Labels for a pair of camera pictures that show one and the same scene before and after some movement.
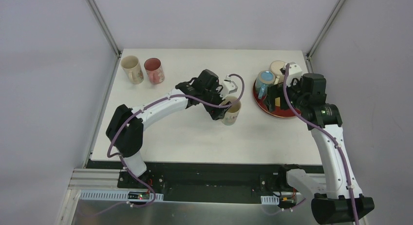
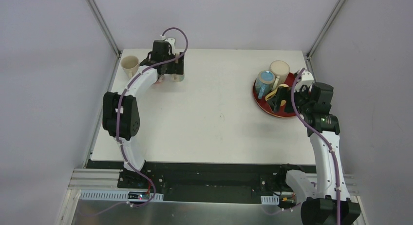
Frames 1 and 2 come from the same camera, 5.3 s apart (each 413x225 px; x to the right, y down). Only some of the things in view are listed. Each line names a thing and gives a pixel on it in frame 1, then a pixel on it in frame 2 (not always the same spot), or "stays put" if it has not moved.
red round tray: x=277 y=112 stays put
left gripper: x=214 y=108 -> x=176 y=67
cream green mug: x=232 y=114 -> x=178 y=78
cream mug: x=275 y=66 stays put
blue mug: x=264 y=79 stays put
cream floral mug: x=130 y=64 stays put
